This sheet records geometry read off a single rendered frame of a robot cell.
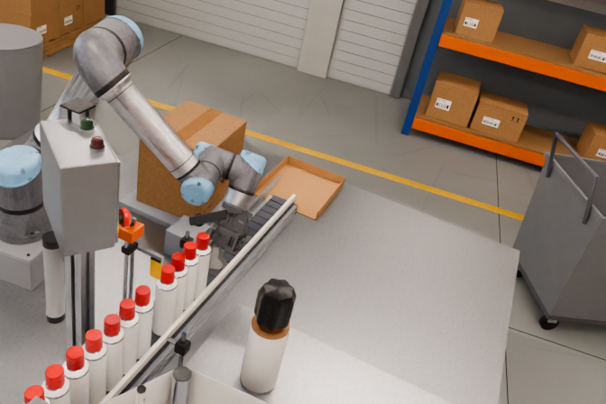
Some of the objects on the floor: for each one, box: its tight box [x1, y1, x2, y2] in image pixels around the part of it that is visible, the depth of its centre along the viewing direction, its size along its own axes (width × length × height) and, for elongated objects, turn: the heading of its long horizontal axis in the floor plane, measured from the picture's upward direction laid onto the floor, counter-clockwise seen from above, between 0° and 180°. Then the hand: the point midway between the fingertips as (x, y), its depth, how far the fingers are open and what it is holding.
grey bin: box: [0, 23, 43, 140], centre depth 360 cm, size 46×46×62 cm
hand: (203, 270), depth 157 cm, fingers closed, pressing on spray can
